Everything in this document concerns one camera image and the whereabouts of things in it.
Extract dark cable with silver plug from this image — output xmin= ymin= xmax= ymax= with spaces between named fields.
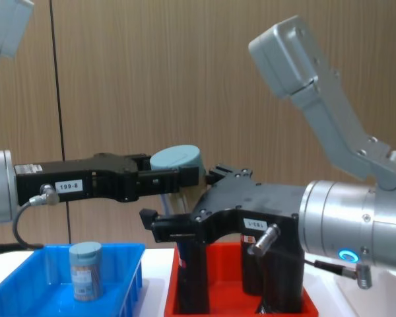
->
xmin=246 ymin=223 xmax=374 ymax=290
xmin=0 ymin=184 xmax=61 ymax=256

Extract black bottle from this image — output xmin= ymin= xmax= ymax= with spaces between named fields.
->
xmin=240 ymin=234 xmax=265 ymax=297
xmin=176 ymin=242 xmax=211 ymax=315
xmin=256 ymin=246 xmax=306 ymax=315

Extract red plastic bin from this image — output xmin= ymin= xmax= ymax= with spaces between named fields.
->
xmin=164 ymin=242 xmax=319 ymax=317

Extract clear jar with grey lid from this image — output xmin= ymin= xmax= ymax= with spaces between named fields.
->
xmin=149 ymin=143 xmax=208 ymax=217
xmin=68 ymin=241 xmax=104 ymax=302

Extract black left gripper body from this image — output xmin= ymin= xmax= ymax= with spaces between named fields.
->
xmin=14 ymin=152 xmax=143 ymax=207

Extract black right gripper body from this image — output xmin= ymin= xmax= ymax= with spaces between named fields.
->
xmin=190 ymin=169 xmax=306 ymax=256

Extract blue plastic bin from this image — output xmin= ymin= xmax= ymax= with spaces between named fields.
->
xmin=0 ymin=242 xmax=147 ymax=317

